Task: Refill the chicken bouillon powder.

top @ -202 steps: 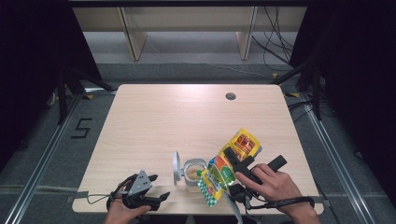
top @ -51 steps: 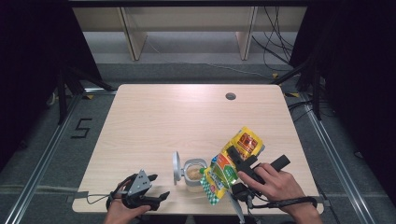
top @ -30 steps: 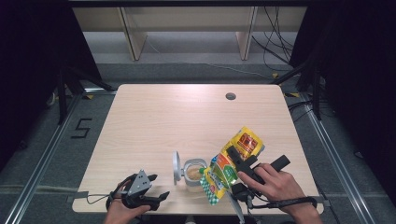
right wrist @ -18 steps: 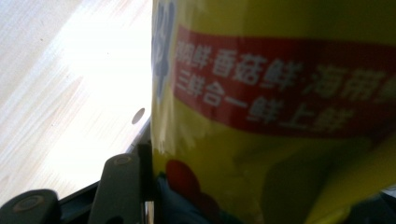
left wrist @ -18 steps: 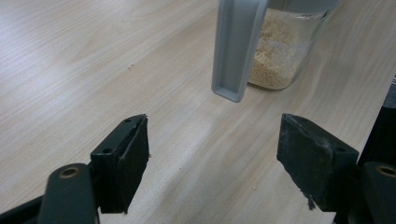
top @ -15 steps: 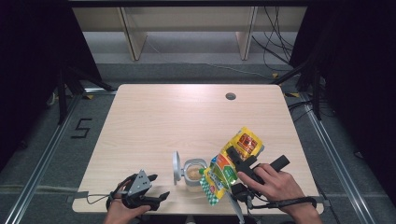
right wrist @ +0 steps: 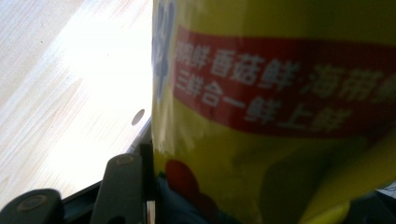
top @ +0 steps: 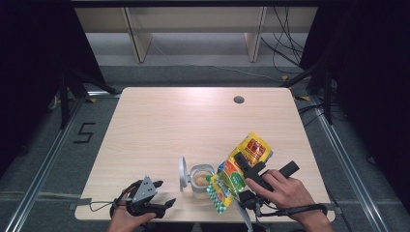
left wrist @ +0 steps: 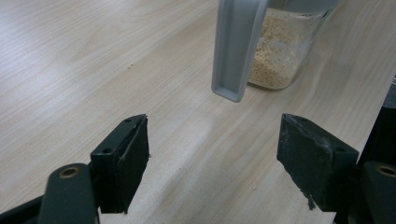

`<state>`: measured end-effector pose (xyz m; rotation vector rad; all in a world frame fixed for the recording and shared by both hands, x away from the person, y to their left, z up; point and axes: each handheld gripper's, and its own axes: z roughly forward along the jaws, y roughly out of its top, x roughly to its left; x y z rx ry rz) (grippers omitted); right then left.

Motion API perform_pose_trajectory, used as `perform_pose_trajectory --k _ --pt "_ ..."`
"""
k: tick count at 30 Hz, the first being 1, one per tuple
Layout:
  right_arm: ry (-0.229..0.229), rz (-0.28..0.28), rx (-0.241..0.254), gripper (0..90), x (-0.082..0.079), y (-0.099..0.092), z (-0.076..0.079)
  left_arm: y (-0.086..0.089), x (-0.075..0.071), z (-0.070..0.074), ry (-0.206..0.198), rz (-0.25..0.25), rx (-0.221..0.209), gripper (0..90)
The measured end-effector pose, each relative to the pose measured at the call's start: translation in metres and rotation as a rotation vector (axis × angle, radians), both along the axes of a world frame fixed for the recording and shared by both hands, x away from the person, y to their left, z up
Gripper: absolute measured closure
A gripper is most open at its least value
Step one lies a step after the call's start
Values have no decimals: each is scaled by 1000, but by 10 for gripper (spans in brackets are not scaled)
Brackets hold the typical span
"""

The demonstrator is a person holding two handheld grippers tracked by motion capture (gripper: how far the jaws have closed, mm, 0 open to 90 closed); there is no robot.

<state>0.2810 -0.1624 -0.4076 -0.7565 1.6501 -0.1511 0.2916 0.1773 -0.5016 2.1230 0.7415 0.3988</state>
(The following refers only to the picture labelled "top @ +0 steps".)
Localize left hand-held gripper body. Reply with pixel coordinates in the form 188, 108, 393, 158
125, 176, 168, 220

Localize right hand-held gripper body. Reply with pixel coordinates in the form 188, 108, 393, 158
234, 160, 301, 232

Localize yellow seasoning pouch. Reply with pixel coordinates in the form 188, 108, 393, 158
206, 131, 274, 215

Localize clear jar with white lid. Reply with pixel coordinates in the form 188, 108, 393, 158
178, 156, 217, 200

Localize person's left hand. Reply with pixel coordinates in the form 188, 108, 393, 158
106, 187, 159, 232

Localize person's right hand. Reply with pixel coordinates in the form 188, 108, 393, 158
245, 169, 328, 225

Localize grey tape strip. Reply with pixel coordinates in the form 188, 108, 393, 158
326, 204, 343, 216
68, 197, 93, 211

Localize black metal stand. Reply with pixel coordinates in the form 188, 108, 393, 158
57, 69, 121, 131
279, 61, 338, 126

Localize beige wooden shelf unit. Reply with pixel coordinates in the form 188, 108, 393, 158
73, 6, 318, 64

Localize black curtain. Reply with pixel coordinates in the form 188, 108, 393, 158
299, 0, 410, 212
0, 0, 106, 177

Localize black left wrist strap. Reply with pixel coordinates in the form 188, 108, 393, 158
109, 180, 142, 220

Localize black wrist strap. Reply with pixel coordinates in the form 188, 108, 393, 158
260, 203, 329, 218
109, 180, 142, 220

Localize grey lanyard cord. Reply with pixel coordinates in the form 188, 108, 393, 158
89, 200, 116, 213

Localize black right wrist strap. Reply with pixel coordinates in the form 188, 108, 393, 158
260, 203, 329, 218

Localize black floor cables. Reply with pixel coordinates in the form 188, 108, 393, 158
297, 101, 325, 128

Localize thin white floor cable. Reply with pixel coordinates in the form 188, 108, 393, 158
151, 42, 282, 82

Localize aluminium floor rail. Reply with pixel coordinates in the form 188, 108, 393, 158
308, 96, 392, 232
2, 96, 85, 232

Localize black hanging cables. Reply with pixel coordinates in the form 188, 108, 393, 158
260, 6, 311, 75

